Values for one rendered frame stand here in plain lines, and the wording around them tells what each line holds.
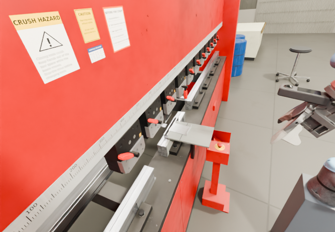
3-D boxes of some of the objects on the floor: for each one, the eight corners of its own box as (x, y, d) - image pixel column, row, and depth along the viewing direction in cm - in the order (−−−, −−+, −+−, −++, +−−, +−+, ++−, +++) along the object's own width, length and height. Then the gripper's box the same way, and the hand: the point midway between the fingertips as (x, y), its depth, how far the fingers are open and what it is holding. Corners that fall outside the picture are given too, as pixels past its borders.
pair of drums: (248, 64, 481) (253, 33, 437) (239, 78, 403) (245, 43, 360) (224, 62, 514) (227, 33, 471) (212, 74, 437) (214, 42, 393)
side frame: (227, 101, 318) (247, -64, 197) (185, 96, 350) (180, -49, 228) (228, 95, 337) (248, -59, 216) (188, 91, 369) (185, -46, 247)
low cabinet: (205, 45, 728) (205, 24, 684) (261, 46, 626) (266, 22, 582) (188, 56, 598) (188, 31, 554) (256, 61, 496) (262, 31, 452)
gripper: (372, 124, 34) (288, 164, 47) (354, 95, 47) (293, 132, 61) (331, 97, 36) (262, 142, 49) (326, 76, 50) (273, 116, 63)
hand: (272, 130), depth 56 cm, fingers open, 14 cm apart
